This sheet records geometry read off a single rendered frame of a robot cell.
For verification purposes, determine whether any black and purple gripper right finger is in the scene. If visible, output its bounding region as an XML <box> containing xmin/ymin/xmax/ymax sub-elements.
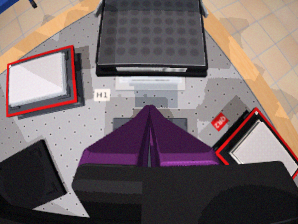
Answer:
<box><xmin>149</xmin><ymin>105</ymin><xmax>220</xmax><ymax>167</ymax></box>

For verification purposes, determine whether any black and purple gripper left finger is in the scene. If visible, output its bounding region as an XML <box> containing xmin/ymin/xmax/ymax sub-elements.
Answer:
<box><xmin>78</xmin><ymin>105</ymin><xmax>149</xmax><ymax>167</ymax></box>

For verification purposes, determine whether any light grey microplate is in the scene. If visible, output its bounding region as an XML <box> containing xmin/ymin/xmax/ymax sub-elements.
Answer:
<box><xmin>119</xmin><ymin>77</ymin><xmax>182</xmax><ymax>84</ymax></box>
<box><xmin>9</xmin><ymin>52</ymin><xmax>67</xmax><ymax>107</ymax></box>

